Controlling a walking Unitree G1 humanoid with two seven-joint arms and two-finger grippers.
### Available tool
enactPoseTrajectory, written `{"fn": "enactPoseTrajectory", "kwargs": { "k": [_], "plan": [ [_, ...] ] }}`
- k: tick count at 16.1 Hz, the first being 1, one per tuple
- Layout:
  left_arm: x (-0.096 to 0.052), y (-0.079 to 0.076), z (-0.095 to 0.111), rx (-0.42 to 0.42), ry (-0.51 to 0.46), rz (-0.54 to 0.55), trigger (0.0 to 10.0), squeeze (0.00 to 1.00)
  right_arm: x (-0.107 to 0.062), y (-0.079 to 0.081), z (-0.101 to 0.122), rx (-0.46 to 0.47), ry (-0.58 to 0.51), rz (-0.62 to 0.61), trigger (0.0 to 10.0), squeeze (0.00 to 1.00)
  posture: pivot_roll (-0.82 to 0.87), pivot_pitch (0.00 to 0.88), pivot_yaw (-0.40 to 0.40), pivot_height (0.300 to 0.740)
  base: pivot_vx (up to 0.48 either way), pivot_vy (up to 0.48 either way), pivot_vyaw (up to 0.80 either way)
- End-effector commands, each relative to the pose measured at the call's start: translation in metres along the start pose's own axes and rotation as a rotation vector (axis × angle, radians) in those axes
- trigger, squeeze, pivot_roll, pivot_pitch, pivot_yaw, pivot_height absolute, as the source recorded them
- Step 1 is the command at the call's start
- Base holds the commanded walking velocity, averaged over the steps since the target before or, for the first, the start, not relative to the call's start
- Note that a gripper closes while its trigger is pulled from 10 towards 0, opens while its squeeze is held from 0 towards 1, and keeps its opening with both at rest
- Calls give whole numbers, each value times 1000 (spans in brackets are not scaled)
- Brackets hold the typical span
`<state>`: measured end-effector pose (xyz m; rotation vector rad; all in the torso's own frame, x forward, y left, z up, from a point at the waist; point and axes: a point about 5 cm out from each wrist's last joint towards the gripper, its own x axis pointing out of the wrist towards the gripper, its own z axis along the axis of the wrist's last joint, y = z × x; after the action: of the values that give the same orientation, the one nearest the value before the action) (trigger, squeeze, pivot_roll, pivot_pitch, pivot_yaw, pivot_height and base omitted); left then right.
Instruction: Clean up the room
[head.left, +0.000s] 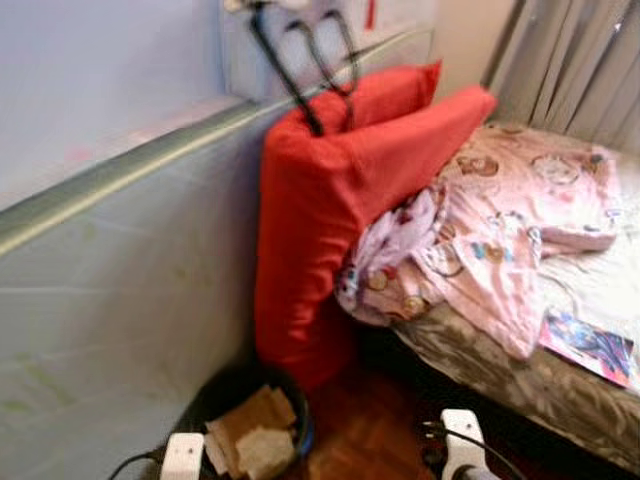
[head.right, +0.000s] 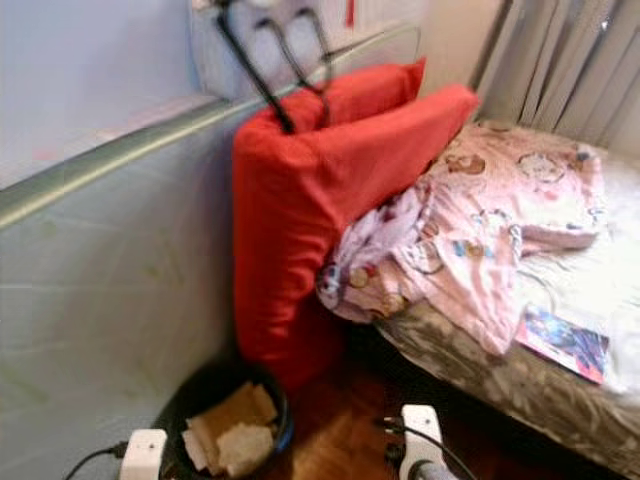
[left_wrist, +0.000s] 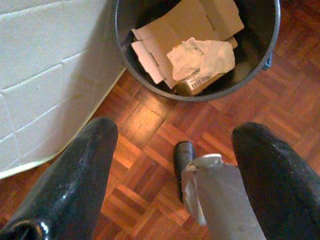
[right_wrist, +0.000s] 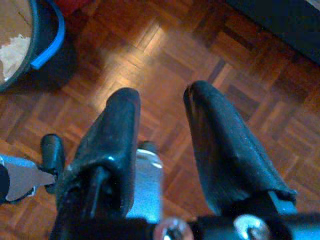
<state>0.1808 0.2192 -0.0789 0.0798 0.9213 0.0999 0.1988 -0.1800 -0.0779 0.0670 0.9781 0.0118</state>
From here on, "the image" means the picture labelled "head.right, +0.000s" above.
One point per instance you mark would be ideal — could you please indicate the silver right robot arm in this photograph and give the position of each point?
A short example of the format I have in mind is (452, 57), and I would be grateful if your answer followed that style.
(435, 472)

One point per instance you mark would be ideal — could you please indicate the bed with grey leaf sheet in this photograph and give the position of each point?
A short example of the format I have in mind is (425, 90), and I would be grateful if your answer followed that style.
(460, 380)

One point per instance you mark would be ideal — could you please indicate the flattened brown cardboard box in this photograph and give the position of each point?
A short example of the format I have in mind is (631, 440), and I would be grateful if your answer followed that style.
(230, 408)

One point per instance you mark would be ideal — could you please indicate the black round waste bin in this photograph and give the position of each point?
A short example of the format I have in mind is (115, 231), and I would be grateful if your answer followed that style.
(200, 395)

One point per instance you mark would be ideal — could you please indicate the colourful comic book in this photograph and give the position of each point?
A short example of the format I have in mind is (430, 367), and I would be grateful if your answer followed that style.
(565, 345)

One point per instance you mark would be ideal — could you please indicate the large red cushion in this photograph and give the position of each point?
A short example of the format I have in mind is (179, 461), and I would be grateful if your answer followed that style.
(290, 250)

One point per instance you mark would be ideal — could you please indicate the pink cartoon print blanket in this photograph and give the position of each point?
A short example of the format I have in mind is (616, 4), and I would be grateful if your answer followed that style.
(480, 210)

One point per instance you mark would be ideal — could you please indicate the pale blue upright mattress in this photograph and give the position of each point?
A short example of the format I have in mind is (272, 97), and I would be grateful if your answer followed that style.
(110, 330)

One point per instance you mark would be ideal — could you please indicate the flat red cushion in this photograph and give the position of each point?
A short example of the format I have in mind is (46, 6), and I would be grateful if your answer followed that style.
(380, 90)

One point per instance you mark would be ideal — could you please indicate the grey pleated curtain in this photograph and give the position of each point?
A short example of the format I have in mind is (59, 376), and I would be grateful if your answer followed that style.
(560, 60)

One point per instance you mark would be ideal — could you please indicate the small red hanging tassel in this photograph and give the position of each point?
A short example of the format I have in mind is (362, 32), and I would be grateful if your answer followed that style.
(351, 13)

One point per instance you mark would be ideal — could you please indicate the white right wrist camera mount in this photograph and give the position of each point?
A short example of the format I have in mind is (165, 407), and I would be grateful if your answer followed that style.
(422, 430)

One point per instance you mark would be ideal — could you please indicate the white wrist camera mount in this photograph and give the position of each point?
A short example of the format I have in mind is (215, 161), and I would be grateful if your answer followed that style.
(422, 430)
(143, 455)

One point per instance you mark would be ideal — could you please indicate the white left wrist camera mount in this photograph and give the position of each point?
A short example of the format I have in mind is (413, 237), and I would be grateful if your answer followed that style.
(143, 455)

